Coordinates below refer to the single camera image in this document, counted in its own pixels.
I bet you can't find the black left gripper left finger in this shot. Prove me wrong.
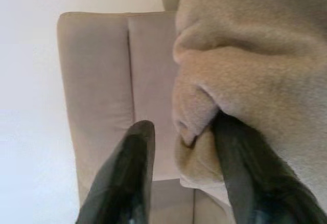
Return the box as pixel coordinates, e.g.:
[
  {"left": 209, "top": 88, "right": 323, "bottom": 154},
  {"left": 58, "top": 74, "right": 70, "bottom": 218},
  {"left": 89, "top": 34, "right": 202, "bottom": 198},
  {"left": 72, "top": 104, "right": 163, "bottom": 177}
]
[{"left": 75, "top": 120, "right": 156, "bottom": 224}]

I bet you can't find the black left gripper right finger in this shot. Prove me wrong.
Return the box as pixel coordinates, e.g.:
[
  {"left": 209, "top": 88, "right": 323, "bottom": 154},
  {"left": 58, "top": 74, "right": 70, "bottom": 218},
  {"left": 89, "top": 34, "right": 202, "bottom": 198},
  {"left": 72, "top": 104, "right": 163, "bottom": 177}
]
[{"left": 213, "top": 111, "right": 321, "bottom": 224}]

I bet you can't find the beige fuzzy pillow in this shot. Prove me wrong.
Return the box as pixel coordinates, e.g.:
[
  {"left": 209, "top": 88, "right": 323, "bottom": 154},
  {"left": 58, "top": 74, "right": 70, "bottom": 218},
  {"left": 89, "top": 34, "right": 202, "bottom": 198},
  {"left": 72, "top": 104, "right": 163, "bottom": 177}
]
[{"left": 159, "top": 0, "right": 327, "bottom": 209}]

